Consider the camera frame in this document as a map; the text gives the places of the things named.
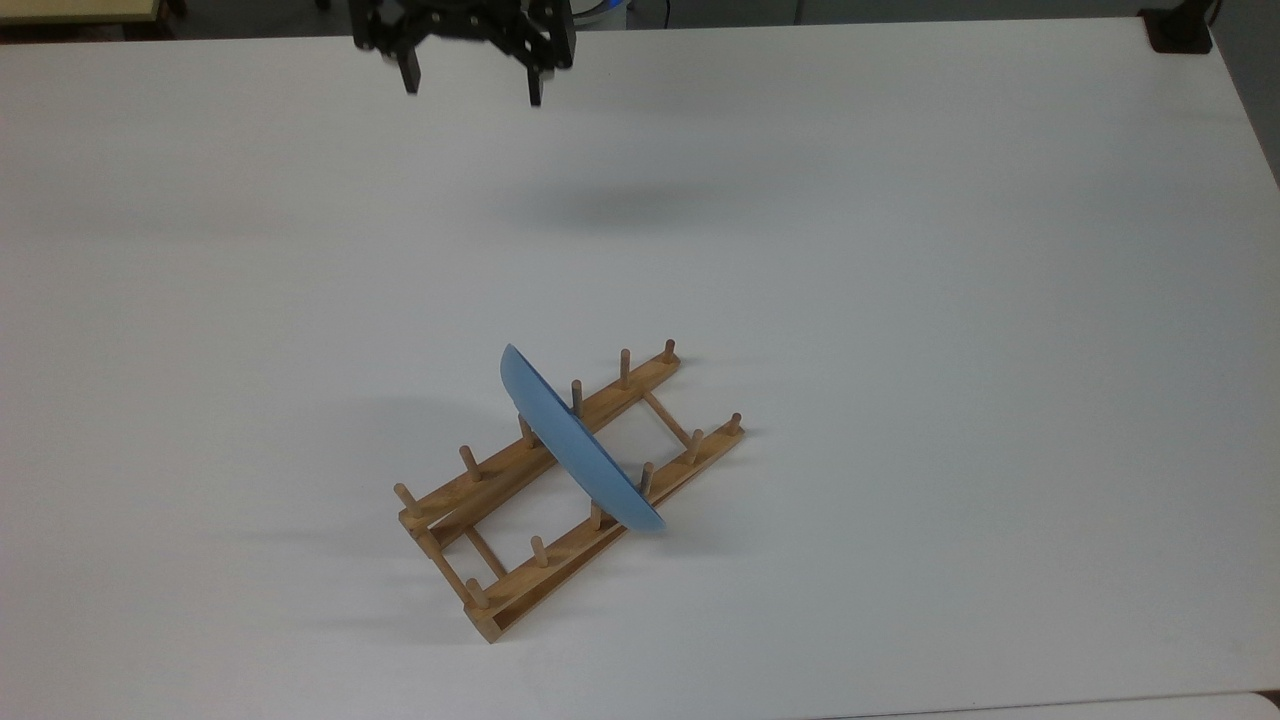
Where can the black pole stand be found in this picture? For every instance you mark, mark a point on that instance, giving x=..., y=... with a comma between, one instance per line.
x=1180, y=35

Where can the blue plate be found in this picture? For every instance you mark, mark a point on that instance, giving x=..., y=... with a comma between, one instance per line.
x=570, y=435

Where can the wooden plate rack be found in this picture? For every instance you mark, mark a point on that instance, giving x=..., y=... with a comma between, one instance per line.
x=560, y=568

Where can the blue round object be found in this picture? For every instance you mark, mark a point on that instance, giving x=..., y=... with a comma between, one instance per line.
x=605, y=6

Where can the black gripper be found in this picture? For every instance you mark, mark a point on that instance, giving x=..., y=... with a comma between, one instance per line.
x=460, y=15

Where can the light wooden desk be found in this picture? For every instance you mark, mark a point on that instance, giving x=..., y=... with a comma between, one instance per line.
x=70, y=10

